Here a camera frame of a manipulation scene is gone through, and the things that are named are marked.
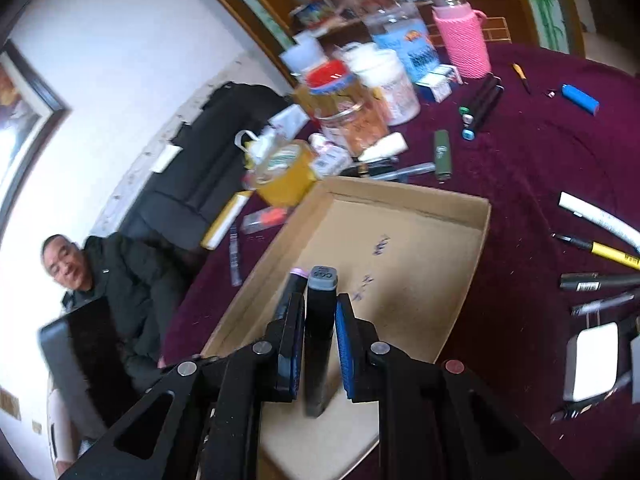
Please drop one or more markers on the yellow tape roll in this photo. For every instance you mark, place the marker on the yellow tape roll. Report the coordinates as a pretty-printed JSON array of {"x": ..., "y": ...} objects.
[{"x": 287, "y": 180}]

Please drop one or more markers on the green-capped black marker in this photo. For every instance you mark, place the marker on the green-capped black marker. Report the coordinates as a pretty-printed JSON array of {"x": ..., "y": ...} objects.
[{"x": 472, "y": 97}]

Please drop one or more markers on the pink white packet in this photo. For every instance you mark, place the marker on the pink white packet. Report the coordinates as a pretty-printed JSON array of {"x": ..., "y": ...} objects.
[{"x": 330, "y": 157}]

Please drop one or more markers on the orange item clear packet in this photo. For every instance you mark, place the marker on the orange item clear packet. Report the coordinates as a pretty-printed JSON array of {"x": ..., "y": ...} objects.
[{"x": 267, "y": 217}]

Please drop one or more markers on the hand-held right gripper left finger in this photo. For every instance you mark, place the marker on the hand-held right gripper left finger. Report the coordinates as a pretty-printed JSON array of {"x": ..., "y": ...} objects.
[{"x": 296, "y": 345}]

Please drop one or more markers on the grey-capped black marker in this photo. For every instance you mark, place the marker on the grey-capped black marker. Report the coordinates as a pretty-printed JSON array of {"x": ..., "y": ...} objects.
[{"x": 320, "y": 340}]

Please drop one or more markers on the black clear clip pen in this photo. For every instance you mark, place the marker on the black clear clip pen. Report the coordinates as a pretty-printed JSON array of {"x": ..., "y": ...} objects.
[{"x": 575, "y": 410}]

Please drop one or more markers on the yellow black pen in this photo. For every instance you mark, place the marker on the yellow black pen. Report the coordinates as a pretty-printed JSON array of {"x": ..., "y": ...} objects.
[{"x": 605, "y": 250}]

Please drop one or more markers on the shallow cardboard box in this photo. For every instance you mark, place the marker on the shallow cardboard box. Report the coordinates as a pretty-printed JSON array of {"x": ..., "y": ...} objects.
[{"x": 400, "y": 260}]

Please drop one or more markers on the group of markers on table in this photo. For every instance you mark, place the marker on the group of markers on table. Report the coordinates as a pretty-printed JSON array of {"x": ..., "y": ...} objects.
[{"x": 485, "y": 115}]

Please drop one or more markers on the white marker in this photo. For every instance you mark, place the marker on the white marker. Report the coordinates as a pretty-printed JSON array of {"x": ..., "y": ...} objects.
[{"x": 600, "y": 217}]

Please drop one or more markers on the white-capped black marker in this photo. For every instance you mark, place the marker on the white-capped black marker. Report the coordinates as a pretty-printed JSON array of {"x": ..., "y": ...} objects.
[{"x": 481, "y": 102}]

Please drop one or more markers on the short orange black pen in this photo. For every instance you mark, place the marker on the short orange black pen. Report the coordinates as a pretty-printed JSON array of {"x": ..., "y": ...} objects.
[{"x": 521, "y": 77}]

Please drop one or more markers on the silver pen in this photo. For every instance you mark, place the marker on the silver pen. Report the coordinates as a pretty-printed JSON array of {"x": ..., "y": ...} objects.
[{"x": 410, "y": 171}]

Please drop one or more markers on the purple-capped black marker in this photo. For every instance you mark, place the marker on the purple-capped black marker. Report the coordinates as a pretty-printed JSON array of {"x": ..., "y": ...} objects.
[{"x": 295, "y": 287}]

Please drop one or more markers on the white pouch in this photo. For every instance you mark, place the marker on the white pouch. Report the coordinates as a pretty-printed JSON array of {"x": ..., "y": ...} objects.
[{"x": 290, "y": 120}]

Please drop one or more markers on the black chair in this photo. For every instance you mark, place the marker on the black chair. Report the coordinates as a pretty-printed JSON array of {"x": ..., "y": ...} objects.
[{"x": 85, "y": 350}]

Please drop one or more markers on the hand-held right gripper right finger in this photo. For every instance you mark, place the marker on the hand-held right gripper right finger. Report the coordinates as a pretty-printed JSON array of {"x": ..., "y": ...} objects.
[{"x": 345, "y": 345}]

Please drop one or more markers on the white tube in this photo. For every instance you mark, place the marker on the white tube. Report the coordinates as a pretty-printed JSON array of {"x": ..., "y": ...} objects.
[{"x": 385, "y": 147}]

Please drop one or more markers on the wooden cabinet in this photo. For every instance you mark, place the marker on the wooden cabinet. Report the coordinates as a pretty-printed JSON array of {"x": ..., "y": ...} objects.
[{"x": 500, "y": 10}]

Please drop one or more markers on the clear blue pen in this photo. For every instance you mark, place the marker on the clear blue pen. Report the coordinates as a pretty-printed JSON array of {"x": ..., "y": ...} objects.
[{"x": 234, "y": 260}]

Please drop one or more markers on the bamboo painted frame strip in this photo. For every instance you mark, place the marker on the bamboo painted frame strip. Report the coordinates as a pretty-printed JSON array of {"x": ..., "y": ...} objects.
[
  {"x": 545, "y": 10},
  {"x": 260, "y": 10}
]

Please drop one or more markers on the translucent white cup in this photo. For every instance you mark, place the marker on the translucent white cup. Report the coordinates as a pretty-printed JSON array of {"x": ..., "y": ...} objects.
[{"x": 305, "y": 57}]

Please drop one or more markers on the colourful printed box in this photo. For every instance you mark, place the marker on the colourful printed box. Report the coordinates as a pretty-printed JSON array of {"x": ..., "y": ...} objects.
[{"x": 312, "y": 15}]

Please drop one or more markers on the black bag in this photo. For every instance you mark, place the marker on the black bag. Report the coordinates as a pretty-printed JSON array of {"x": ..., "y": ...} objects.
[{"x": 210, "y": 160}]

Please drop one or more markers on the white square box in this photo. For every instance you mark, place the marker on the white square box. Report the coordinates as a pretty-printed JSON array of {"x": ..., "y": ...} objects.
[
  {"x": 636, "y": 360},
  {"x": 592, "y": 365}
]

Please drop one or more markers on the white plastic tub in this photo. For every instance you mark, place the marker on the white plastic tub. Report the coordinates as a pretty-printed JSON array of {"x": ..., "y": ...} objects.
[{"x": 400, "y": 95}]

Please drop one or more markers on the clear gel pen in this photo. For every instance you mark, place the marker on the clear gel pen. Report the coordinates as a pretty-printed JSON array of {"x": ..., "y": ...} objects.
[{"x": 605, "y": 304}]

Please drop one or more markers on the blue lighter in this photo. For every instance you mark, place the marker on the blue lighter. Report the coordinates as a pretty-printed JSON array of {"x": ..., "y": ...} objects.
[{"x": 580, "y": 99}]

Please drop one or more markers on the yellow flat box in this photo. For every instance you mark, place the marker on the yellow flat box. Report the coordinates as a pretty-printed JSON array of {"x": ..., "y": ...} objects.
[{"x": 225, "y": 222}]

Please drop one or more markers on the small blue white box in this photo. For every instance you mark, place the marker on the small blue white box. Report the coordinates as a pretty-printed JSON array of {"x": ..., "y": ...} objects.
[{"x": 435, "y": 87}]

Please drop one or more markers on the blue-label clear jar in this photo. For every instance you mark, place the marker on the blue-label clear jar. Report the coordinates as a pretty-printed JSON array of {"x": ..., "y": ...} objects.
[{"x": 415, "y": 55}]

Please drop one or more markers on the maroon velvet tablecloth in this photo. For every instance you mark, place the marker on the maroon velvet tablecloth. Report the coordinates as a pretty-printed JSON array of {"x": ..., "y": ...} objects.
[{"x": 525, "y": 185}]

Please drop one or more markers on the framed wall picture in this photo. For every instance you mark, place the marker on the framed wall picture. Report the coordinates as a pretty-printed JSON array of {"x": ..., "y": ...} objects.
[{"x": 20, "y": 110}]

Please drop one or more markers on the white carrier bag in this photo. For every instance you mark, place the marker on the white carrier bag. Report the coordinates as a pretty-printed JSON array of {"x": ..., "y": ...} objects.
[{"x": 260, "y": 147}]

